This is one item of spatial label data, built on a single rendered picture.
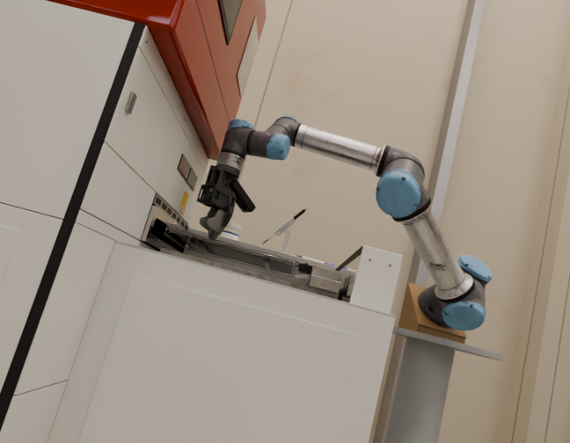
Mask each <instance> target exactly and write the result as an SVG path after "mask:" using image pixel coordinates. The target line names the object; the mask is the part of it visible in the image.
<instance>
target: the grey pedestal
mask: <svg viewBox="0 0 570 443"><path fill-rule="evenodd" d="M392 333H393V334H395V335H399V336H401V337H405V338H406V344H405V349H404V352H403V357H402V361H401V365H400V369H399V374H398V381H397V386H396V390H395V395H394V398H393V403H392V407H391V414H390V419H389V424H388V427H387V432H386V436H385V441H384V443H437V442H438V438H439V433H440V428H441V423H442V415H443V410H444V405H445V401H446V396H447V392H448V386H449V378H450V374H451V368H452V364H453V359H454V355H455V351H458V352H465V353H469V354H473V355H477V356H480V357H485V358H489V359H496V360H499V361H503V355H502V354H498V353H496V352H490V351H487V350H484V349H480V348H478V347H474V346H471V345H465V344H462V343H458V342H456V341H452V340H449V339H446V338H439V337H436V336H432V335H428V334H425V333H421V332H418V331H414V330H407V329H403V328H399V327H395V326H393V331H392Z"/></svg>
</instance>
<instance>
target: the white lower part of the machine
mask: <svg viewBox="0 0 570 443"><path fill-rule="evenodd" d="M114 243H115V240H113V239H111V238H109V237H107V236H103V235H101V234H100V233H98V232H96V231H93V230H91V229H88V228H86V227H84V226H82V225H80V224H78V223H76V222H73V221H68V220H64V219H63V220H61V219H58V218H54V217H51V216H48V215H44V214H38V213H35V212H32V211H28V210H25V209H22V208H18V207H13V206H9V205H5V204H2V203H0V443H47V442H48V437H49V434H50V432H51V429H52V426H53V423H54V421H55V417H56V414H57V411H58V409H59V406H60V403H61V400H62V396H63V393H64V390H65V388H66V385H67V382H68V379H69V375H70V372H71V369H72V367H73V364H74V361H75V359H76V356H77V352H78V349H79V346H80V344H81V341H82V338H83V335H84V331H85V328H86V325H87V323H88V320H89V317H90V314H91V310H92V307H93V304H94V302H95V300H96V297H97V294H98V291H99V287H100V284H101V281H102V279H103V276H104V273H105V270H106V266H107V263H108V260H109V258H110V255H111V252H112V249H113V245H114Z"/></svg>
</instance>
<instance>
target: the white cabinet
mask: <svg viewBox="0 0 570 443"><path fill-rule="evenodd" d="M394 323H395V317H393V316H387V315H384V314H380V313H377V312H374V311H370V310H366V309H361V308H357V307H355V306H351V305H347V304H344V303H341V302H337V301H331V300H328V299H325V298H321V297H318V296H315V295H311V294H306V293H302V292H298V291H296V290H292V289H288V288H285V287H279V286H276V285H272V284H269V283H266V282H262V281H259V280H253V279H249V278H246V277H243V276H239V275H236V274H233V273H229V272H224V271H220V270H216V269H214V268H210V267H206V266H203V265H197V264H194V263H190V262H187V261H184V260H180V259H177V258H171V257H167V256H165V255H161V254H157V253H155V252H151V251H145V250H142V249H138V248H135V247H131V246H128V245H125V244H121V243H114V245H113V249H112V252H111V255H110V258H109V260H108V263H107V266H106V270H105V273H104V276H103V279H102V281H101V284H100V287H99V291H98V294H97V297H96V300H95V302H94V304H93V307H92V310H91V314H90V317H89V320H88V323H87V325H86V328H85V331H84V335H83V338H82V341H81V344H80V346H79V349H78V352H77V356H76V359H75V361H74V364H73V367H72V369H71V372H70V375H69V379H68V382H67V385H66V388H65V390H64V393H63V396H62V400H61V403H60V406H59V409H58V411H57V414H56V417H55V421H54V423H53V426H52V429H51V432H50V434H49V437H48V440H47V443H369V436H370V432H371V427H372V424H373V419H374V416H375V411H376V404H377V399H378V396H379V391H380V387H381V383H382V379H383V375H384V367H385V363H386V359H387V355H388V351H389V346H390V342H391V335H392V331H393V326H394Z"/></svg>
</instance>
